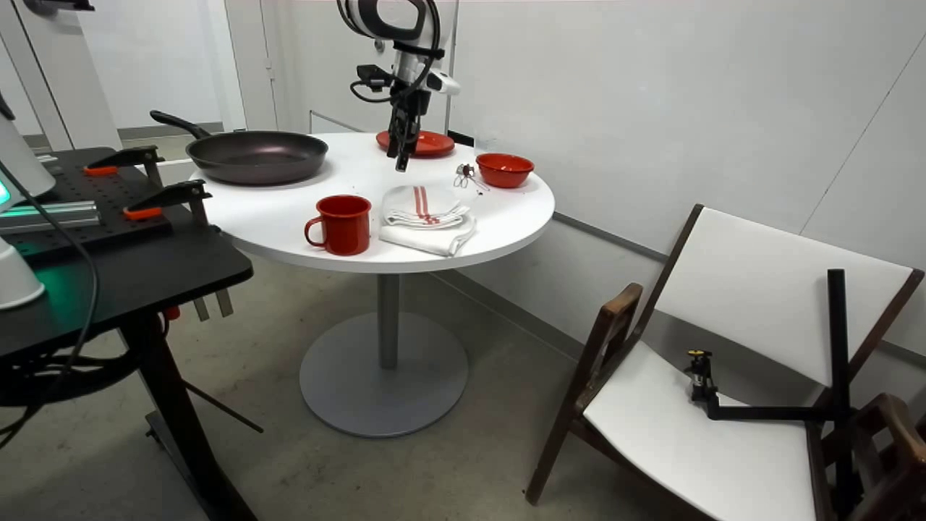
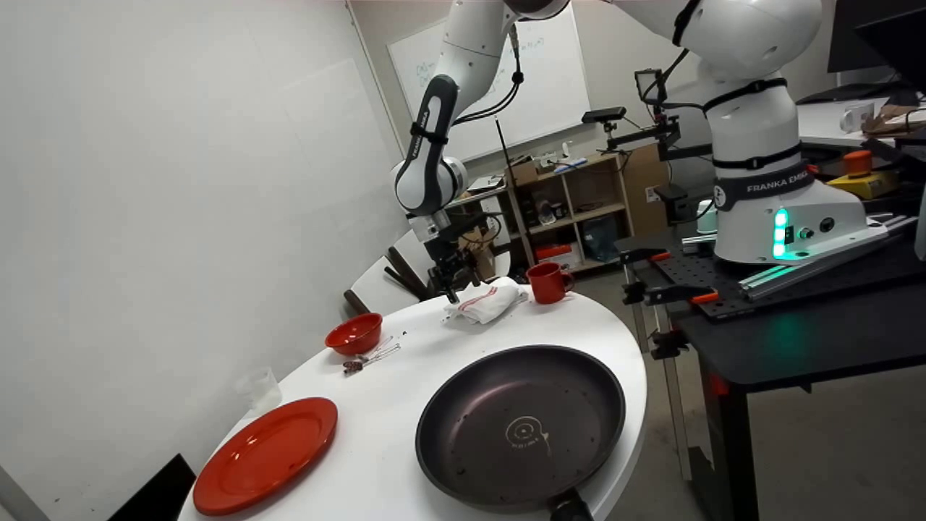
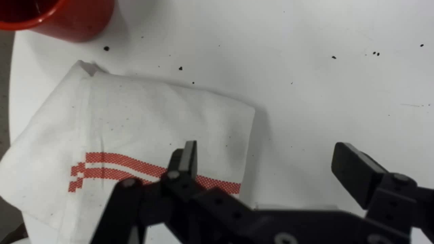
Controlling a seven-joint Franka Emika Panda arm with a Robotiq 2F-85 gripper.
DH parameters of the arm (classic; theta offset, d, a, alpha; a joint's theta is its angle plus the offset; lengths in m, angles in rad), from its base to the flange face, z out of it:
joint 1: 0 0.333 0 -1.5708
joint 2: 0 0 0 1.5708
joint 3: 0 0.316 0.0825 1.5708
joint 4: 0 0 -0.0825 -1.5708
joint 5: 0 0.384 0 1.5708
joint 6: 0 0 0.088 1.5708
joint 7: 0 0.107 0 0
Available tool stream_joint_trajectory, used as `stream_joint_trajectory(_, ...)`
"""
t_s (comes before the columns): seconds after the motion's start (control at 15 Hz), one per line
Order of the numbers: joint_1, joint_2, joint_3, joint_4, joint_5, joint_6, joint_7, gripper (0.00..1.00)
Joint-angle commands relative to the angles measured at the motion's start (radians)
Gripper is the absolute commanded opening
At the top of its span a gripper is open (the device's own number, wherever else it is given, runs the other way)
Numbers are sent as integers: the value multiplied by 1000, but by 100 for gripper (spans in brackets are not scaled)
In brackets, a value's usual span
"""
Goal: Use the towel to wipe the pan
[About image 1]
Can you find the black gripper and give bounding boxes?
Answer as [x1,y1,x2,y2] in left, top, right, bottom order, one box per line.
[387,85,432,174]

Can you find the white towel with red stripes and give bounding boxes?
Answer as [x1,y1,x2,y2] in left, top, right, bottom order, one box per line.
[376,179,481,260]

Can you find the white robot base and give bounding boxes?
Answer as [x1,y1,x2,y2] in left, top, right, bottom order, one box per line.
[0,113,57,213]

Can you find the black frying pan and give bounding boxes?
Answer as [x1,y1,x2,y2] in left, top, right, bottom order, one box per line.
[147,107,332,189]

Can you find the red plate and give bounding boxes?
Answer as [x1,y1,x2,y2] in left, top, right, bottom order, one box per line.
[373,129,458,163]

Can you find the metal paper clips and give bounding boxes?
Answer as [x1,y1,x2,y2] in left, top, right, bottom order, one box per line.
[452,159,486,197]

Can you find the red enamel mug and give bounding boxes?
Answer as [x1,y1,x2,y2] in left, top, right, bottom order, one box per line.
[301,195,373,257]

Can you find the red bowl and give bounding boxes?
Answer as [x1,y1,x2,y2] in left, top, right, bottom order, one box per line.
[474,152,535,192]

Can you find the black desk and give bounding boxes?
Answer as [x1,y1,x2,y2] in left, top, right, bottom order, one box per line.
[0,142,267,521]

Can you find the black mounted device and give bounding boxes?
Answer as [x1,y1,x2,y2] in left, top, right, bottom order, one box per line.
[24,0,98,17]

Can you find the wooden chair with white panels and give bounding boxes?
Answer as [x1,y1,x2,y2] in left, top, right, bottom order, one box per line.
[525,201,926,521]

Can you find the white rounded object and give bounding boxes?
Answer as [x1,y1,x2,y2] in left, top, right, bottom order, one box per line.
[0,236,46,314]

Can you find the black metal stand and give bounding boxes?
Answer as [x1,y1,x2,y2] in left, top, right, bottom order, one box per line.
[685,268,856,521]

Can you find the dark wooden chair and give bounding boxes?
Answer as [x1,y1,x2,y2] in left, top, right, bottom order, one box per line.
[813,389,926,521]

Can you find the grey table pedestal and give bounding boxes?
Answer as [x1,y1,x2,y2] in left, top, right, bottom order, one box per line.
[298,272,471,443]

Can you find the black clamp with orange handle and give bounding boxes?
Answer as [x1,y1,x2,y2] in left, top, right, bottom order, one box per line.
[123,178,214,233]
[82,145,167,192]

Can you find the black desk cable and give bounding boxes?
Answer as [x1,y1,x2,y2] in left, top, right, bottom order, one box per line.
[0,163,140,453]

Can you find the silver aluminium rail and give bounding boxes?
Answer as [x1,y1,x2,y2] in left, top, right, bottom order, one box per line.
[0,197,105,237]

